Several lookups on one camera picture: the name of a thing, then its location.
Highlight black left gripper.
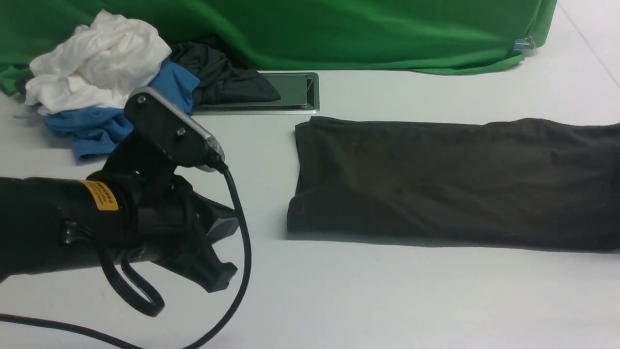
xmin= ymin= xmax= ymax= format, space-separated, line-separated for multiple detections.
xmin=87 ymin=131 xmax=239 ymax=292

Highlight dark gray long-sleeve shirt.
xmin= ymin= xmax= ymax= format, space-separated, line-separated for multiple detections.
xmin=286 ymin=116 xmax=620 ymax=252

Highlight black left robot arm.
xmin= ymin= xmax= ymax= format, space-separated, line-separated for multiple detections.
xmin=0 ymin=131 xmax=239 ymax=292

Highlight dark teal crumpled shirt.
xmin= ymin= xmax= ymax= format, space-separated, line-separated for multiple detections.
xmin=169 ymin=37 xmax=281 ymax=108

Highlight blue crumpled shirt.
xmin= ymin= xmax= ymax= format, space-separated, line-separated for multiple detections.
xmin=45 ymin=61 xmax=200 ymax=163

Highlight white crumpled shirt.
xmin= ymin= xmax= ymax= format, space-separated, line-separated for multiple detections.
xmin=25 ymin=10 xmax=171 ymax=115

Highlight green backdrop cloth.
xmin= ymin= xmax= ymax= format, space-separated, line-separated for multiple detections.
xmin=0 ymin=0 xmax=557 ymax=95

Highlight blue binder clip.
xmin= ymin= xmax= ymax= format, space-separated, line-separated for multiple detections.
xmin=511 ymin=36 xmax=536 ymax=55

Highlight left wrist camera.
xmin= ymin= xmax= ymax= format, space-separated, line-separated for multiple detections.
xmin=124 ymin=87 xmax=227 ymax=173

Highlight metal table cable hatch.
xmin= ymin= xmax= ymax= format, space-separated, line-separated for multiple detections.
xmin=193 ymin=72 xmax=320 ymax=115

